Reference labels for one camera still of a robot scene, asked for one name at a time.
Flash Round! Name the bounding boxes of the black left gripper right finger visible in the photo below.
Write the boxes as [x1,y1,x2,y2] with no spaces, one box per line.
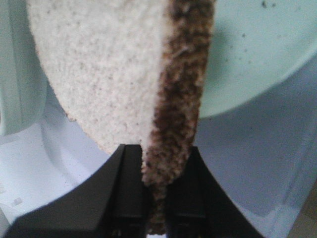
[166,147,258,238]

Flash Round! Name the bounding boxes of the light green round plate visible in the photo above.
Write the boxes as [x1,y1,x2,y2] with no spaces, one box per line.
[200,0,317,118]

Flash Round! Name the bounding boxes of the bread slice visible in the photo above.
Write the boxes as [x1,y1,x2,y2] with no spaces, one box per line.
[26,0,216,235]

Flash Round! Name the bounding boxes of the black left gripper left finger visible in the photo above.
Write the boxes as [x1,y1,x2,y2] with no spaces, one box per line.
[4,144,151,238]

